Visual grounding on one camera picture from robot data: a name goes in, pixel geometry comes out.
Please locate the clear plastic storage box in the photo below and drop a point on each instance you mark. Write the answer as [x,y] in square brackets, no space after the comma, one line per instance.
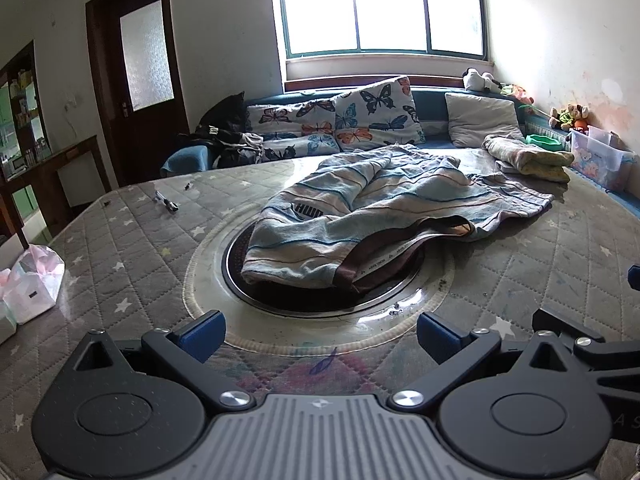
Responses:
[597,160]

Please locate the blue sofa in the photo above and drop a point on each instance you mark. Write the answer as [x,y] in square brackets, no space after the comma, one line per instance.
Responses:
[432,105]

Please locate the folded yellow green towel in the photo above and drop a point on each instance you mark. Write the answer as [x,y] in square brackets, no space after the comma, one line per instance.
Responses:
[530,160]

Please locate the glass display cabinet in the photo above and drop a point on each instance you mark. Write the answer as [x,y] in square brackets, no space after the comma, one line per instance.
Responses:
[22,125]

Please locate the orange green plush toy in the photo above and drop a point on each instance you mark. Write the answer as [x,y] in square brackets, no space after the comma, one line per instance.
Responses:
[517,92]

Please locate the dark wooden side table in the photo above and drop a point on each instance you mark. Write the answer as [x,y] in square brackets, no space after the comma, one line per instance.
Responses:
[50,170]

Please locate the black bag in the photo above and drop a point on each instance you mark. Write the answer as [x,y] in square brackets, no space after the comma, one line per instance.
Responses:
[225,125]

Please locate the brown plush toys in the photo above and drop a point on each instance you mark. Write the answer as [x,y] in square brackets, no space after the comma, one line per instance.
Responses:
[567,117]

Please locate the panda plush toy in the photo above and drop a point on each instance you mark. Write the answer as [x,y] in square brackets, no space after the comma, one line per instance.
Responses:
[480,80]

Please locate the silver black pen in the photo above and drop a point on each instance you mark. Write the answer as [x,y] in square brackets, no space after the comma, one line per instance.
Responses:
[166,201]

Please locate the square butterfly print pillow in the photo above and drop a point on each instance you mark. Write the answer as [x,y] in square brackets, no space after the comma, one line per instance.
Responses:
[380,115]

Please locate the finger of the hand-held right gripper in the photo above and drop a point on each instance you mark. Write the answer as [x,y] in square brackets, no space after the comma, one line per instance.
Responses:
[570,325]
[635,279]

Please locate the round black induction cooktop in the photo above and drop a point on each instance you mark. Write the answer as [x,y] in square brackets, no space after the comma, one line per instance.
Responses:
[310,300]

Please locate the grey pillow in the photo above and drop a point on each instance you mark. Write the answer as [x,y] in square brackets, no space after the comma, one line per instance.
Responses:
[482,120]

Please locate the dark wooden door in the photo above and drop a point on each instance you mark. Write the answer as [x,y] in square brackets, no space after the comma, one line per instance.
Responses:
[150,130]

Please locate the pink white plastic bag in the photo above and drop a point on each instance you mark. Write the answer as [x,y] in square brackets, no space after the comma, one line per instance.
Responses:
[6,320]

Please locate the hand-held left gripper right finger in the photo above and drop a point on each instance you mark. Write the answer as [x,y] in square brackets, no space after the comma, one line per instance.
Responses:
[437,336]

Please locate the large window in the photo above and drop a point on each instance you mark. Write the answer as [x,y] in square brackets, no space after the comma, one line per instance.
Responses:
[385,5]

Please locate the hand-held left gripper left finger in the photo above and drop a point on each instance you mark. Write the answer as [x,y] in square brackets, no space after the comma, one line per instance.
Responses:
[200,334]

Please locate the blue striped towel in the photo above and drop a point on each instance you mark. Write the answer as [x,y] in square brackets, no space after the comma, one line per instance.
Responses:
[380,205]

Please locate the grey quilted star table cover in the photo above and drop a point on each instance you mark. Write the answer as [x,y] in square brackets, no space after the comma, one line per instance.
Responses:
[125,280]

